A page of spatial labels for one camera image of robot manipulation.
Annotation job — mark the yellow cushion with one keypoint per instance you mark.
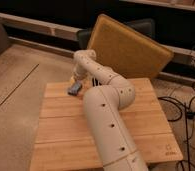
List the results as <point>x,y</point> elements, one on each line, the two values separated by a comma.
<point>127,51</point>

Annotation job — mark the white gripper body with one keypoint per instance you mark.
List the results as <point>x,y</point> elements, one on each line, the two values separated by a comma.
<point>79,73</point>

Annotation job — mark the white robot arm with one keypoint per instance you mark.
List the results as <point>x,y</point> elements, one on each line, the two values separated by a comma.
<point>101,105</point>

